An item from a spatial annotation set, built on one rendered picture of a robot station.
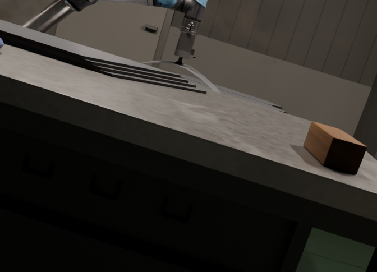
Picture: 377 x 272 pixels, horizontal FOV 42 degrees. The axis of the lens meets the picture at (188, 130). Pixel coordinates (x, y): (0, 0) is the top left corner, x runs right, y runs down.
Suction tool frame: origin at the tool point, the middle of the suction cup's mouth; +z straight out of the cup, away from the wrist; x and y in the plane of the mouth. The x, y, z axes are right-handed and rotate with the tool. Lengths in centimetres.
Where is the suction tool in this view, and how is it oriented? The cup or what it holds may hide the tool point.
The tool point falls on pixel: (178, 67)
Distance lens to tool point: 213.1
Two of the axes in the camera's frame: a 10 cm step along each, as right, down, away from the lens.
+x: -9.6, -2.8, -1.1
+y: -0.4, -2.3, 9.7
